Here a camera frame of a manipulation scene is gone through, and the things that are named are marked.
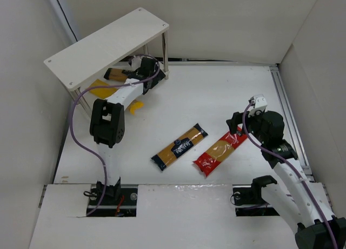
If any white two-tier shelf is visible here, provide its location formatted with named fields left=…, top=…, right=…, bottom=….
left=44, top=8, right=169, bottom=100

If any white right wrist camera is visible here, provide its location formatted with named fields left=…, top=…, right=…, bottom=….
left=248, top=94, right=268, bottom=118

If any red spaghetti bag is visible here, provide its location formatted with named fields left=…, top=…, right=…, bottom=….
left=194, top=126, right=247, bottom=178

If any yellow spaghetti bag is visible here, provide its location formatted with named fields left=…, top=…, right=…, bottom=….
left=89, top=79, right=144, bottom=115

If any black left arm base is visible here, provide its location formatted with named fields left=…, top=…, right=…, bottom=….
left=83, top=185, right=138, bottom=218

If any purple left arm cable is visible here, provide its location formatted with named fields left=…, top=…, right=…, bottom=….
left=69, top=54, right=161, bottom=216

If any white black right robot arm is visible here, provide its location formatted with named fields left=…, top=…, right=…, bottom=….
left=226, top=111, right=345, bottom=248

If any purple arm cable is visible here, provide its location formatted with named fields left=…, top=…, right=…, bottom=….
left=69, top=54, right=161, bottom=216
left=242, top=99, right=340, bottom=249

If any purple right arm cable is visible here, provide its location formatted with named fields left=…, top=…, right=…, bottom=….
left=242, top=99, right=340, bottom=249

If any aluminium frame rail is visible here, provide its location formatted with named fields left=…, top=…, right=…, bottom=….
left=269, top=65, right=315, bottom=182

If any blue spaghetti bag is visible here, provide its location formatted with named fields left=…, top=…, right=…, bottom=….
left=103, top=67, right=166, bottom=82
left=151, top=123, right=208, bottom=171

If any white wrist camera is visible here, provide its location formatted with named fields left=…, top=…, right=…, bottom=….
left=129, top=56, right=142, bottom=71
left=248, top=94, right=268, bottom=118

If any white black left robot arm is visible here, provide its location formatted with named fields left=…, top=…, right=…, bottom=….
left=90, top=55, right=165, bottom=201

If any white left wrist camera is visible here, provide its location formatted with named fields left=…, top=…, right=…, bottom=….
left=129, top=56, right=142, bottom=71

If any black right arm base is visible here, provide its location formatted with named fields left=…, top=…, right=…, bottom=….
left=230, top=185, right=279, bottom=217

